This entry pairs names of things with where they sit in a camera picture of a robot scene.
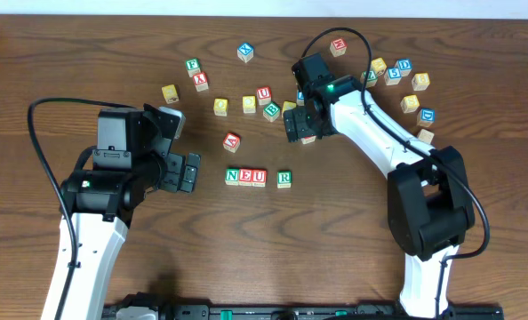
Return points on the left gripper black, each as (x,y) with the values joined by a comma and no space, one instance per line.
(175,172)

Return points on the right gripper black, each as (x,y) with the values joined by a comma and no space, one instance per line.
(306,123)

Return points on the green N block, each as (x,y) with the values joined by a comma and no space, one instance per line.
(232,176)

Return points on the green R block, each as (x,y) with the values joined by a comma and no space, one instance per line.
(284,179)

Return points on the red E block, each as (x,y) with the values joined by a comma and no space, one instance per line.
(245,177)

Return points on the red u block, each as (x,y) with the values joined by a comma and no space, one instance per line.
(263,95)
(259,178)

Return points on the red I block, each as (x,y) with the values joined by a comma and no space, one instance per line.
(307,140)

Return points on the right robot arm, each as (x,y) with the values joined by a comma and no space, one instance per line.
(429,211)

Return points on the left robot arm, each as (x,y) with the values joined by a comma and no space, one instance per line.
(97,208)

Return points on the yellow block beside B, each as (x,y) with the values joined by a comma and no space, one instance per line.
(288,105)

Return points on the green B block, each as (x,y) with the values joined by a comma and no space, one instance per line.
(271,112)

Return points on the blue L block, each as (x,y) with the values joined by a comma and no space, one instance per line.
(300,101)

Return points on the red A block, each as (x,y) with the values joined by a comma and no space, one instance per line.
(231,142)

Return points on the yellow block centre left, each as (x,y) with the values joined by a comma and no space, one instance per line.
(249,104)

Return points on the yellow block beside U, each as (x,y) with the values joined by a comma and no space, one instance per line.
(220,107)

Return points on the yellow block far left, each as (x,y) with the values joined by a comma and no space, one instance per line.
(170,93)

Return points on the green Z block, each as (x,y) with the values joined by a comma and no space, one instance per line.
(369,79)

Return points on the red block top right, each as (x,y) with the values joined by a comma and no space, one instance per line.
(338,47)

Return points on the blue X block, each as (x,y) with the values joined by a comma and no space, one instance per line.
(245,52)

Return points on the red Y block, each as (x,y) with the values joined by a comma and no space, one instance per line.
(200,81)

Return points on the yellow block top right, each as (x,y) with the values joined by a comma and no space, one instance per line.
(378,66)

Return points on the green F block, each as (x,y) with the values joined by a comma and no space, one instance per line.
(193,67)

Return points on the blue 5 block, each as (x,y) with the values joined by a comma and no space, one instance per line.
(392,76)

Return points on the blue D block upper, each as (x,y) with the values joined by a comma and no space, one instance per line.
(404,66)

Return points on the blue d block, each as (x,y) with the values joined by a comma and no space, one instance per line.
(404,66)
(426,117)

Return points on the white green block right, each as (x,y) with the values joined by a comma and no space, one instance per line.
(425,136)

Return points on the blue D block lower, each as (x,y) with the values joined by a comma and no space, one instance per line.
(426,117)

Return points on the yellow block far right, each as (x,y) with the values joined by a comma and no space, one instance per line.
(420,82)

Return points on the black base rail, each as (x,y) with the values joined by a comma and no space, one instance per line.
(203,312)

